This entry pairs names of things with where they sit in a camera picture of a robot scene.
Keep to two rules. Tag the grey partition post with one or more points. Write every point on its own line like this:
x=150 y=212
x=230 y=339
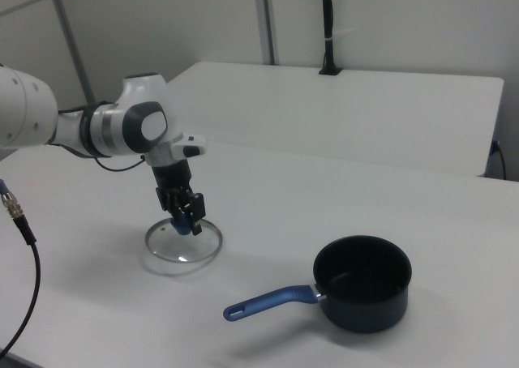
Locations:
x=265 y=19
x=73 y=44

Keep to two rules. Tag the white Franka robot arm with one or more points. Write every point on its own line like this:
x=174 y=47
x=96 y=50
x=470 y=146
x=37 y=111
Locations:
x=24 y=108

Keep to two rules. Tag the white side table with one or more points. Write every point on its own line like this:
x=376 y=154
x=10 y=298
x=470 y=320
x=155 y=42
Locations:
x=336 y=112

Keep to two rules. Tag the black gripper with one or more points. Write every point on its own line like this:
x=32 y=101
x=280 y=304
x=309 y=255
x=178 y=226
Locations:
x=172 y=176

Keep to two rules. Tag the black pole with clamp foot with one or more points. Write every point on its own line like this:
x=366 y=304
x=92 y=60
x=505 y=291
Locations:
x=329 y=23

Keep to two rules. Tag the glass lid with blue knob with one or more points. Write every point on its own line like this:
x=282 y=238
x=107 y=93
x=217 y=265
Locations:
x=184 y=258

